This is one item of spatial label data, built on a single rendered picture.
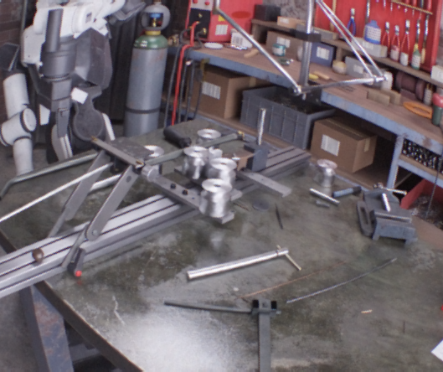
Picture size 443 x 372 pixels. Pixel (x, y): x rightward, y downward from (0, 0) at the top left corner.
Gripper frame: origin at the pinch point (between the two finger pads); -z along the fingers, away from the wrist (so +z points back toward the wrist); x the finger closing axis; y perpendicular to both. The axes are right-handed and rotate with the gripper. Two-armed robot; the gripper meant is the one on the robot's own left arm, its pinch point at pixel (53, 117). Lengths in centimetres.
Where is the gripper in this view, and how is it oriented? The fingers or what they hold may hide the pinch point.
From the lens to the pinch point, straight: 109.8
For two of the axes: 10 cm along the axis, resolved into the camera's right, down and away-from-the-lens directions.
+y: 7.2, -2.4, 6.5
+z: 1.2, -8.8, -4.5
